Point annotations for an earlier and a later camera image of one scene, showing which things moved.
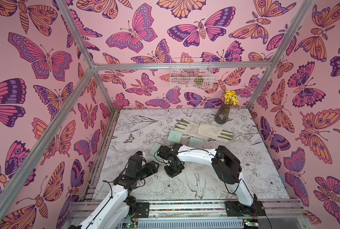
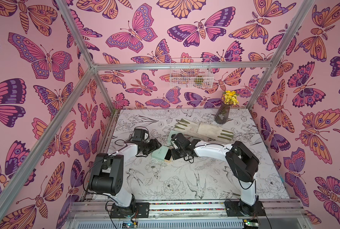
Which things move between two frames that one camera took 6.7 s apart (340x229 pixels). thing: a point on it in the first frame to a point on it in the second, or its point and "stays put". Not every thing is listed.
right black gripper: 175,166 to 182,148
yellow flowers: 230,98 stays put
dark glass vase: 222,115 stays put
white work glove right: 215,132 stays put
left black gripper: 150,167 to 154,145
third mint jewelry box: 175,137 stays put
